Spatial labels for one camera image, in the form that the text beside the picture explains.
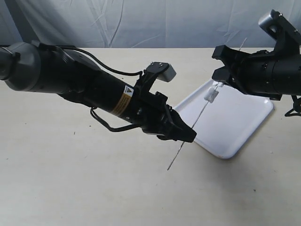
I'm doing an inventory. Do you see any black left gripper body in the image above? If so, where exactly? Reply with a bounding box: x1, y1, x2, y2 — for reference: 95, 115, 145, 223
128, 91, 172, 139

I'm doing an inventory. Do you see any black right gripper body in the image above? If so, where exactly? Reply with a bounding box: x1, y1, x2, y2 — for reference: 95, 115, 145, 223
230, 50, 282, 101

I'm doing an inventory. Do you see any thin metal skewer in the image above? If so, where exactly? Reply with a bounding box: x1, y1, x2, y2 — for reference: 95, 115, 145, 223
167, 37, 247, 170

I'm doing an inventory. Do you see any white marshmallow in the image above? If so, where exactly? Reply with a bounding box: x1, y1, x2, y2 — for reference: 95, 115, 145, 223
212, 81, 224, 87
204, 87, 219, 103

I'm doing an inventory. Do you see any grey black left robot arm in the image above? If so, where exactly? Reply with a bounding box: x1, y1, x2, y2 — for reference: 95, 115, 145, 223
0, 41, 197, 143

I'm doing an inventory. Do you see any white plastic tray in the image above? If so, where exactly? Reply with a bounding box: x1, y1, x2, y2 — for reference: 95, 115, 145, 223
174, 80, 274, 159

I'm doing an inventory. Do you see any grey-blue backdrop curtain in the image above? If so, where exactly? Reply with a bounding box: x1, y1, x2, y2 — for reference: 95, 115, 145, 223
0, 0, 301, 48

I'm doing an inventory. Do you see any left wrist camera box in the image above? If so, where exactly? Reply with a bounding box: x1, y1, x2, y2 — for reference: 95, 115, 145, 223
146, 62, 176, 82

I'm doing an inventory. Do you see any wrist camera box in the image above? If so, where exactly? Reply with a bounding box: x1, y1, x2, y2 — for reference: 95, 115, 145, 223
146, 62, 176, 82
258, 9, 301, 56

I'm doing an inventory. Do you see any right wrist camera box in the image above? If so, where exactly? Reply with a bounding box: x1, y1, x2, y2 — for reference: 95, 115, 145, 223
258, 9, 301, 56

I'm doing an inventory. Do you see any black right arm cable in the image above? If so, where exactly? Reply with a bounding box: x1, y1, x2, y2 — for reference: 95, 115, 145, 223
284, 94, 301, 118

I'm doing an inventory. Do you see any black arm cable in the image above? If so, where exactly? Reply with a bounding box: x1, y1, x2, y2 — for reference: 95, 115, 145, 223
77, 48, 151, 132
284, 94, 301, 118

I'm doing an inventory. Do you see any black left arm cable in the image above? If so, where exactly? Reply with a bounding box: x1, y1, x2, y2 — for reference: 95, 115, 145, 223
77, 48, 151, 132

